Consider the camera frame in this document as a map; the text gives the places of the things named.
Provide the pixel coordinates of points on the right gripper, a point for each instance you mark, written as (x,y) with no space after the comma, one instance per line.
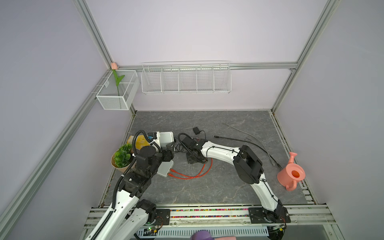
(189,159)

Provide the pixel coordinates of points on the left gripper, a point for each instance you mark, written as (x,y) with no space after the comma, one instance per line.
(168,153)

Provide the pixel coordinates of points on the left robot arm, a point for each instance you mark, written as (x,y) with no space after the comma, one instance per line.
(128,212)

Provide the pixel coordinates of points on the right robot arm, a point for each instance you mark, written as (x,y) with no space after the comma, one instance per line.
(249,169)

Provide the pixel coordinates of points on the yellow work glove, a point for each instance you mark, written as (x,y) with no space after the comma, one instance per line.
(140,142)

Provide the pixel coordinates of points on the potted green plant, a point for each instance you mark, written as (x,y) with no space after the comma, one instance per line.
(122,158)

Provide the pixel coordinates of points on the white mesh corner basket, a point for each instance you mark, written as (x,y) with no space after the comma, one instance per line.
(108,95)

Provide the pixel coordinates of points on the purple object at bottom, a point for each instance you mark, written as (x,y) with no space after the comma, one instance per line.
(202,235)

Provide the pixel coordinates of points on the pink watering can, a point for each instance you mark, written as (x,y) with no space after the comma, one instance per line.
(289,176)

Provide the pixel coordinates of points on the artificial pink tulip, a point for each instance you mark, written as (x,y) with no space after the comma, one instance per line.
(118,78)

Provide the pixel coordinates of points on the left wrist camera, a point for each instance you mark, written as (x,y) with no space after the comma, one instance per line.
(154,139)

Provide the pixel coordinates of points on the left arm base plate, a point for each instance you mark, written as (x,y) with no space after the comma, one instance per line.
(161,217)

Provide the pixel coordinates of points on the white wire wall basket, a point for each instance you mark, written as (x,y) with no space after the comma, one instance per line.
(186,77)

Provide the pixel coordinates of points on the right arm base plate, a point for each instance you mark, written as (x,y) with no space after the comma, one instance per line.
(259,215)

